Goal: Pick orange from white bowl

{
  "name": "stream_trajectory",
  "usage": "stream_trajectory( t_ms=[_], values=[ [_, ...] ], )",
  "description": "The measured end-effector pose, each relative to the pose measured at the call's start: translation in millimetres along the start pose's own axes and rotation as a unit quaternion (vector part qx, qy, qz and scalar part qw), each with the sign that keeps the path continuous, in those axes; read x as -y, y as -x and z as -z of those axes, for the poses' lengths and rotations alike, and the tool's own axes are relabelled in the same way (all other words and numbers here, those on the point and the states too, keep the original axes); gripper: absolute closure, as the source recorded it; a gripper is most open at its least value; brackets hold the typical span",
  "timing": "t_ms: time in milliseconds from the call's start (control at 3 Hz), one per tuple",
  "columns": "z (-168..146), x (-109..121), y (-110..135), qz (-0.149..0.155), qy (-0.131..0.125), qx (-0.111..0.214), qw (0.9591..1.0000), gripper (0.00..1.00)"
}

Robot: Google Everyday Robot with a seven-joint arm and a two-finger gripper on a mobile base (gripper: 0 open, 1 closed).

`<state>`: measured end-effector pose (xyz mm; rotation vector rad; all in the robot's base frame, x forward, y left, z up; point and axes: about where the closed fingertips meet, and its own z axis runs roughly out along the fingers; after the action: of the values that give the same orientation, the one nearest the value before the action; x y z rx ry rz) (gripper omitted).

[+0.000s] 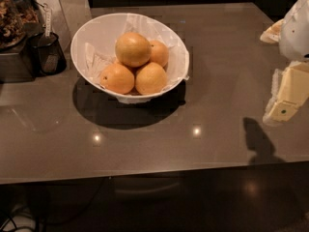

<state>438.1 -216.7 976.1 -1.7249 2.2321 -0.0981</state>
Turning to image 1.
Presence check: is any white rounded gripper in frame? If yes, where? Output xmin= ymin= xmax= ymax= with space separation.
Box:
xmin=260 ymin=0 xmax=309 ymax=126

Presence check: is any orange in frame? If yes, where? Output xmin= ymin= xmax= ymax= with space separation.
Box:
xmin=150 ymin=40 xmax=169 ymax=67
xmin=99 ymin=63 xmax=135 ymax=94
xmin=115 ymin=32 xmax=152 ymax=68
xmin=135 ymin=62 xmax=167 ymax=95

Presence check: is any white bowl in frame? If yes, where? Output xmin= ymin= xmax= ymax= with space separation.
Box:
xmin=70 ymin=12 xmax=190 ymax=104

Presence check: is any white paper bowl liner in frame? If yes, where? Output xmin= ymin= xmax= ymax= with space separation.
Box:
xmin=84 ymin=14 xmax=190 ymax=103

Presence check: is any black mesh cup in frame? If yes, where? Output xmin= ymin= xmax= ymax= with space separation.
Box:
xmin=28 ymin=33 xmax=67 ymax=75

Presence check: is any white tag in cup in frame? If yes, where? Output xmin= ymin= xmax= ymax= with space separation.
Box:
xmin=43 ymin=4 xmax=52 ymax=37

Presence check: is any dark metal box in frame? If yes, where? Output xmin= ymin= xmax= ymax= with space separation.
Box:
xmin=0 ymin=43 xmax=35 ymax=83

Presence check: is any glass jar of snacks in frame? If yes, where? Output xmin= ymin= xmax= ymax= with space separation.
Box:
xmin=0 ymin=0 xmax=39 ymax=51

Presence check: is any black cable on floor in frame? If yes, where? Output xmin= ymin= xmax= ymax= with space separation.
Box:
xmin=0 ymin=206 xmax=44 ymax=232

